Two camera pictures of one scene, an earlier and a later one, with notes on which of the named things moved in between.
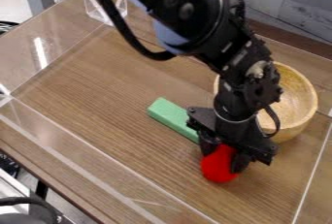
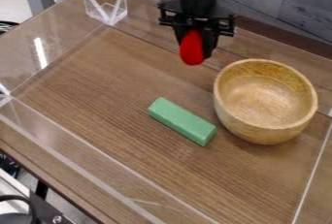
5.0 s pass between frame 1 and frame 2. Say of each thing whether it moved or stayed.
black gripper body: moved
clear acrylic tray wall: stayed
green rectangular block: stayed
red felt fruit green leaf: moved
